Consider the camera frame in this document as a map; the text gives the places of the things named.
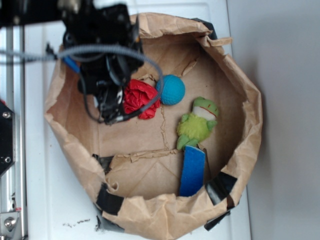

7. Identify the aluminium frame rail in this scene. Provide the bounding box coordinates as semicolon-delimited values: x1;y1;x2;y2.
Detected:
0;26;28;240

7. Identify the black metal bracket plate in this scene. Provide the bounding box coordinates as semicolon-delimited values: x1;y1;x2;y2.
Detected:
0;100;15;177

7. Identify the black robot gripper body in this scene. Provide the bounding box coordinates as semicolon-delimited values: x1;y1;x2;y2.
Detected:
60;3;144;95

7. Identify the grey braided cable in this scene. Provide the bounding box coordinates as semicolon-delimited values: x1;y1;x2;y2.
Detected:
0;44;165;123

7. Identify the brown paper bag container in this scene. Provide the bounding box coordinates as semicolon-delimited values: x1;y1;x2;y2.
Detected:
44;13;263;240

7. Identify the blue dimpled ball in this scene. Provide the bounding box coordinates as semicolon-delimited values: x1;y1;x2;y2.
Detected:
155;74;186;106

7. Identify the red paper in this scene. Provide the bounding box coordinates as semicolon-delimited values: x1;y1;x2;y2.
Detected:
123;79;160;120

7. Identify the green plush frog toy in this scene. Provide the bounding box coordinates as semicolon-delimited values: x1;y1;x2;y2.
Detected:
176;96;219;150

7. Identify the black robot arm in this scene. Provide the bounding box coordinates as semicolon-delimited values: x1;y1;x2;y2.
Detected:
0;0;144;125

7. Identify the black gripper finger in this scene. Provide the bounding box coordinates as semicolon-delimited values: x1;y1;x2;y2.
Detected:
95;85;124;125

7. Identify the blue sponge block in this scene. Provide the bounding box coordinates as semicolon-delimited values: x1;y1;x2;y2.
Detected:
179;145;206;197

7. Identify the white plastic tray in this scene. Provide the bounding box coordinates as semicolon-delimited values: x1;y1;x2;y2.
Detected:
24;0;252;240

